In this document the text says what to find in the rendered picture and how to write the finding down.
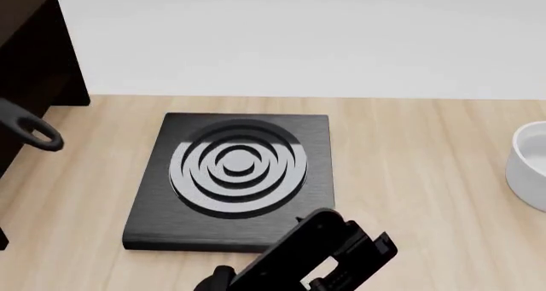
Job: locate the dark brown wooden cabinet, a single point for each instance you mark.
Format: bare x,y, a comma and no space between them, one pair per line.
30,63

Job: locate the white round bowl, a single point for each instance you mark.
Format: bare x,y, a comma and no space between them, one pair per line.
526,179

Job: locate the black stove with grey rings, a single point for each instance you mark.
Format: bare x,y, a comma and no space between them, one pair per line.
239,227

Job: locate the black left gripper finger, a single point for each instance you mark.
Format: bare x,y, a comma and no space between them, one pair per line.
381,255
355,235

